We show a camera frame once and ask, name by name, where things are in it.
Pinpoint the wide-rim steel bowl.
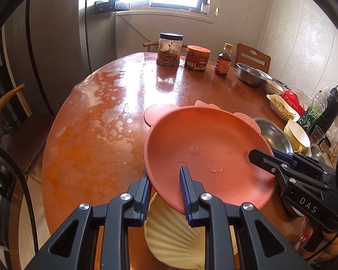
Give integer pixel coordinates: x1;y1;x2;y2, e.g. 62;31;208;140
254;118;294;154

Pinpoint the brown sauce bottle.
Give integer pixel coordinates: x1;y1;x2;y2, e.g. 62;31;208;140
214;43;233;77

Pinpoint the red tissue pack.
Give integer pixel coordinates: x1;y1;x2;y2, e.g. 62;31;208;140
281;90;305;116

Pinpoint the clear jar black lid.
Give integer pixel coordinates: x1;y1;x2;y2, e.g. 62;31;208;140
156;32;183;66

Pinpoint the yellow shell-shaped plate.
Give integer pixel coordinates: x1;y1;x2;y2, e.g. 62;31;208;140
144;192;239;269

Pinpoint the yellow handled bowl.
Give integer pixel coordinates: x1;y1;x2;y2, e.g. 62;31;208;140
283;120;311;154

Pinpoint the white ceramic bowl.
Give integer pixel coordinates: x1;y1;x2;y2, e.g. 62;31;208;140
263;79;284;96

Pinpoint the wooden chair back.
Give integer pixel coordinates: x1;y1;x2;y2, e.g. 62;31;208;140
234;43;271;73

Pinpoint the small steel bowl far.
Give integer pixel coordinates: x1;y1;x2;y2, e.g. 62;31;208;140
236;63;267;88

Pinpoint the white dish with food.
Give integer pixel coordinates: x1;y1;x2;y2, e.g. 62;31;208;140
266;94;300;121

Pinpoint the red lidded jar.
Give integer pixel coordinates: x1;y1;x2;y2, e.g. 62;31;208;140
184;45;210;72

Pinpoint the black cable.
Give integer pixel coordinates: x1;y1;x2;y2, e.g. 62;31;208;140
0;136;40;255

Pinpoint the green drink bottle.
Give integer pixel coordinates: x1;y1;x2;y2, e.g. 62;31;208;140
297;87;330;135

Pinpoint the grey refrigerator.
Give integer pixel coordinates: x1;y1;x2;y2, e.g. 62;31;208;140
0;0;116;124

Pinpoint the pink bear plate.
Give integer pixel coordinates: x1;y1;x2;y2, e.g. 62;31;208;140
143;101;275;213

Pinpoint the wooden armchair left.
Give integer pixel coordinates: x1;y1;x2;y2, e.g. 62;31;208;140
0;84;55;175

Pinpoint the clear plastic cup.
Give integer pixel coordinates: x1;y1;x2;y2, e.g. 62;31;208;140
310;125;325;145

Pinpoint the black thermos flask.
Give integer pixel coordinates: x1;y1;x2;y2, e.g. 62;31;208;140
315;84;338;133

